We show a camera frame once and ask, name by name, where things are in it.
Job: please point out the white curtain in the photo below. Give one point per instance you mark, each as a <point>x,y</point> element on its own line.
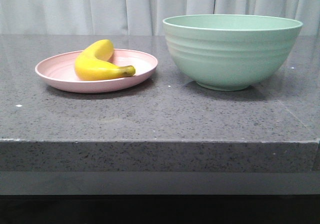
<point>138,17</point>

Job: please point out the green ribbed bowl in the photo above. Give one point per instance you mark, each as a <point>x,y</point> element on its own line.
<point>229,52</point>

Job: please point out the pink plate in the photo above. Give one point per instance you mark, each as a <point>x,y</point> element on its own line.
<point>58,72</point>

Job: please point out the yellow banana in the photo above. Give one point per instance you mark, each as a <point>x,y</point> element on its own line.
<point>92,64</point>

